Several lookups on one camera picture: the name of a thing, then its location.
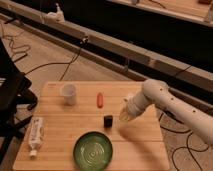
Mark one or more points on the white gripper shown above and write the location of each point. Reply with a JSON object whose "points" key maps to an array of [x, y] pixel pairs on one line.
{"points": [[125, 115]]}

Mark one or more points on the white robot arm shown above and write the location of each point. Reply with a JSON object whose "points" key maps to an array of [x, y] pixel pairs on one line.
{"points": [[157, 92]]}

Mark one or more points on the small black eraser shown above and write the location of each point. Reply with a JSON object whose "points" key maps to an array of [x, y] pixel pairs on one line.
{"points": [[108, 121]]}

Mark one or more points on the orange carrot toy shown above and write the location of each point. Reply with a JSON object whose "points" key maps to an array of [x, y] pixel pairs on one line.
{"points": [[99, 100]]}

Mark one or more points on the green glass plate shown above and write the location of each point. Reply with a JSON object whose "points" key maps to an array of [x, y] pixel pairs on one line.
{"points": [[93, 151]]}

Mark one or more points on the translucent plastic cup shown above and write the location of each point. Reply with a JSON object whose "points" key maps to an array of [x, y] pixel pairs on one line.
{"points": [[68, 92]]}

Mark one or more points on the white toothpaste tube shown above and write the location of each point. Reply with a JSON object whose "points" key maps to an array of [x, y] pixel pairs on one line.
{"points": [[36, 136]]}

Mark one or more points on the black office chair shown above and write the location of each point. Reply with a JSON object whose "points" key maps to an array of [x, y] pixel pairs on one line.
{"points": [[14, 90]]}

